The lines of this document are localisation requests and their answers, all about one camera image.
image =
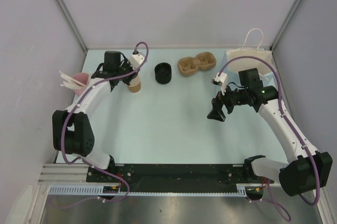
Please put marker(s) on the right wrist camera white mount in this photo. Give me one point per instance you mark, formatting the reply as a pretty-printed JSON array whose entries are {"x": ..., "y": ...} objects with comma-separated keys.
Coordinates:
[{"x": 221, "y": 80}]

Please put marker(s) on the stack of brown paper cups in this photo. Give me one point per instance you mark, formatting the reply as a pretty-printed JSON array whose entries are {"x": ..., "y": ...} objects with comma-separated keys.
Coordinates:
[{"x": 135, "y": 84}]

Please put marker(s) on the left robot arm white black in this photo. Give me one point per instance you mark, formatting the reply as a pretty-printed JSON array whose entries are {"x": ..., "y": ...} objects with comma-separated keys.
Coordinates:
[{"x": 72, "y": 132}]

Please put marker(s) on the stack of black lids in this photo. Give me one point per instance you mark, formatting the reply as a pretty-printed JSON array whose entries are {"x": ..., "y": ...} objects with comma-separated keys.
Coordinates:
[{"x": 163, "y": 73}]

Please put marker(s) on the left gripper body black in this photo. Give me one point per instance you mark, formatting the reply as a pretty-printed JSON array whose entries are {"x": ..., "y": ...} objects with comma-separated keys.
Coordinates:
[{"x": 125, "y": 68}]

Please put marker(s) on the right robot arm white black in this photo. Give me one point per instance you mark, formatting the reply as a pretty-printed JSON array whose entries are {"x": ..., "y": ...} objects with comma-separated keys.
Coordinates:
[{"x": 306, "y": 168}]

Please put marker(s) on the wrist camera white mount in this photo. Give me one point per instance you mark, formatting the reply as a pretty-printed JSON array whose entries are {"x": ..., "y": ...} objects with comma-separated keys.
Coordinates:
[
  {"x": 136, "y": 60},
  {"x": 221, "y": 80}
]

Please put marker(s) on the brown cup carrier stack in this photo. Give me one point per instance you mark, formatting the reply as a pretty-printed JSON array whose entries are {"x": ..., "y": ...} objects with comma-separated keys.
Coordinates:
[{"x": 201, "y": 62}]

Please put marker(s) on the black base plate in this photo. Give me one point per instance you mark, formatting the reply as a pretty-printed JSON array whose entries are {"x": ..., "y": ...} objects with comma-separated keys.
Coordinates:
[{"x": 186, "y": 177}]

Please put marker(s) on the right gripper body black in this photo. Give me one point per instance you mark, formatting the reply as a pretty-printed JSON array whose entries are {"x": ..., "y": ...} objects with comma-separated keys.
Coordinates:
[{"x": 233, "y": 98}]

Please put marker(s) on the pink cup holder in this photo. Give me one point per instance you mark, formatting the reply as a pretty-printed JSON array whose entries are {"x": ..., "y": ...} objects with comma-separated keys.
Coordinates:
[{"x": 84, "y": 79}]

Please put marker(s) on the grey slotted cable duct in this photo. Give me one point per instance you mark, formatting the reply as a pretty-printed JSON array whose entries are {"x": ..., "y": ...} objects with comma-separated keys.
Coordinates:
[{"x": 101, "y": 190}]

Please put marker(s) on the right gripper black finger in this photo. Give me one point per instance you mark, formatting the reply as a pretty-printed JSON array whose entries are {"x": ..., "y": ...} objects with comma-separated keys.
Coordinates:
[
  {"x": 216, "y": 112},
  {"x": 216, "y": 102}
]

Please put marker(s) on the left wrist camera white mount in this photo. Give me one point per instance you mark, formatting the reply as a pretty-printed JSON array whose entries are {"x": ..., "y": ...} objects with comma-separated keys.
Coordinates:
[{"x": 136, "y": 60}]

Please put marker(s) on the aluminium frame rail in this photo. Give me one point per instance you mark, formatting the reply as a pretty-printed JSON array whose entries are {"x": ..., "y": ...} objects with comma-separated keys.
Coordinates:
[{"x": 63, "y": 174}]

